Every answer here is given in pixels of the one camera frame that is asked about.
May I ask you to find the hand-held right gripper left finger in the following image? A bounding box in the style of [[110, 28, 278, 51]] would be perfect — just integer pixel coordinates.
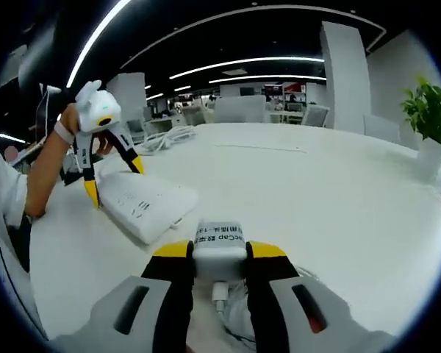
[[51, 239, 196, 353]]

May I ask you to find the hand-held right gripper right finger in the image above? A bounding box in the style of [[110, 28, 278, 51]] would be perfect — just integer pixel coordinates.
[[244, 240, 398, 353]]

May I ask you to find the white power strip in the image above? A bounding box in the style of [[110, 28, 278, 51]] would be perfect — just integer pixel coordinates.
[[97, 172, 200, 246]]

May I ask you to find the white charger cable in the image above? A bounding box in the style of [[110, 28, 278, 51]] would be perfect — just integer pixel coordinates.
[[211, 264, 319, 345]]

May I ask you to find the white charger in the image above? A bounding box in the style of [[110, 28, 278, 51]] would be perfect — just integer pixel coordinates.
[[191, 219, 248, 284]]

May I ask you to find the long ceiling light strip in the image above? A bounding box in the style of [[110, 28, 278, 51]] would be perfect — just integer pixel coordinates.
[[65, 0, 133, 88]]

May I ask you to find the white desk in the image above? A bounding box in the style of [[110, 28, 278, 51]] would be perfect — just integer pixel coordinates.
[[28, 121, 441, 353]]

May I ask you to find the person's left hand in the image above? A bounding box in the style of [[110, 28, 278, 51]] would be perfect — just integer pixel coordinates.
[[58, 102, 113, 156]]

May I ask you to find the white wristband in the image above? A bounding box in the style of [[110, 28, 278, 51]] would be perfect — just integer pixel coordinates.
[[54, 121, 76, 145]]

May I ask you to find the white pillar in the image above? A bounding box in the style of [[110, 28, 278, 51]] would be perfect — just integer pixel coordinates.
[[320, 21, 373, 130], [106, 72, 148, 123]]

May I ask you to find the white mesh office chair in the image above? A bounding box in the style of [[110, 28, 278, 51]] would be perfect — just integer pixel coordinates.
[[213, 95, 267, 124], [182, 106, 207, 126], [301, 105, 331, 129]]

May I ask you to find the potted green plant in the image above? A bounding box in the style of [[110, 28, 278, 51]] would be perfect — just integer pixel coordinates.
[[400, 75, 441, 182]]

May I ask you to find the white power strip cable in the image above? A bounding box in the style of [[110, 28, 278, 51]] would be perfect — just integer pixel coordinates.
[[141, 124, 199, 152]]

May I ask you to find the desk cable slot cover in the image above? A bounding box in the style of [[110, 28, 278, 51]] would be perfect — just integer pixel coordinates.
[[212, 143, 306, 154]]

